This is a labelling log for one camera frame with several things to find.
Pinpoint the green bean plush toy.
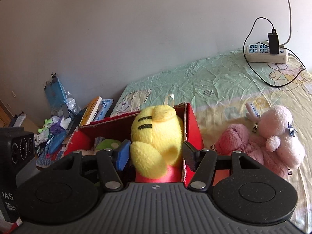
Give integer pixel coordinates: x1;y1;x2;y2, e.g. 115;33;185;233
95;139;121;151

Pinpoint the pink teddy bear plush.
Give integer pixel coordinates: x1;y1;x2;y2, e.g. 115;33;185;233
210;124;289;178

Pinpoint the yellow tiger plush toy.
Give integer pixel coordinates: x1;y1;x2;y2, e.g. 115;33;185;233
130;105;184;183

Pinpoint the white rabbit plush blue bow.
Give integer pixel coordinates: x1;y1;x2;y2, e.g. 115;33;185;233
245;103;305;170

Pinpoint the red cardboard box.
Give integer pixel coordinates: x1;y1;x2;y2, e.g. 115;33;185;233
63;103;204;186

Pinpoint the wooden door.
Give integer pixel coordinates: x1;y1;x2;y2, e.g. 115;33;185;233
0;100;13;127

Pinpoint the blue checkered cloth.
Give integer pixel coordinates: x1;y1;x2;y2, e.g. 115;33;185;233
35;137;70;171

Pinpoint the blue pencil case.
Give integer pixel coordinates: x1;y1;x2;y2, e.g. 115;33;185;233
46;131;67;154

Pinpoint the green frog toy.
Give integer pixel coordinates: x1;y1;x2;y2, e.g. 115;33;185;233
38;118;54;133

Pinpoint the yellow book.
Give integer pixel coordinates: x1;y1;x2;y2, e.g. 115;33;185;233
79;96;102;126

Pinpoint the blue plastic bag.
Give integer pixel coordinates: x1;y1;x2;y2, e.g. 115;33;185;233
44;73;80;118

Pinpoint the cartoon print bed sheet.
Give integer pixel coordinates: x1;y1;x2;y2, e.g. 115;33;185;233
112;50;311;233

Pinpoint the white power strip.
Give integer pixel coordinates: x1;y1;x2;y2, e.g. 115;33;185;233
245;44;288;64

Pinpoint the black charger adapter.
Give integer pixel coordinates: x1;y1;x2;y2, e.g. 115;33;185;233
268;31;280;55

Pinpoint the black charger cable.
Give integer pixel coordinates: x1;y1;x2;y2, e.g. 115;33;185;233
242;16;306;88

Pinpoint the grey power strip cord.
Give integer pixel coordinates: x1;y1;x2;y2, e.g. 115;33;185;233
279;0;293;47

